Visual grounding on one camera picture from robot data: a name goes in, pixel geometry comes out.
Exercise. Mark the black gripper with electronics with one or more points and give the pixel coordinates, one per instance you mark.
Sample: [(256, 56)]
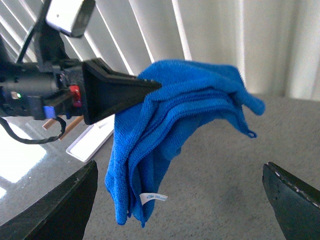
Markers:
[(70, 88)]

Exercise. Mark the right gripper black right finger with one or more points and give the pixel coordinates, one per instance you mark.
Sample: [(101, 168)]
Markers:
[(295, 203)]

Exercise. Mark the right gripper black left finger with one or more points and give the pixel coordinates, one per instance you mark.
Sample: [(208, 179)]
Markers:
[(62, 214)]

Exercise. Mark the blue microfiber cloth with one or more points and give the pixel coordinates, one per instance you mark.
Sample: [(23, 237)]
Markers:
[(149, 135)]

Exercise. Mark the white rack with wooden bars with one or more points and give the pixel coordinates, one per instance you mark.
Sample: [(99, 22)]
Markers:
[(80, 141)]

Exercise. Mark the white pleated curtain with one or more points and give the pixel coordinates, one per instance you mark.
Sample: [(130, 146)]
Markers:
[(274, 43)]

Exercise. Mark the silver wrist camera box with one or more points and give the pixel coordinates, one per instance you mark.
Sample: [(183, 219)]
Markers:
[(70, 17)]

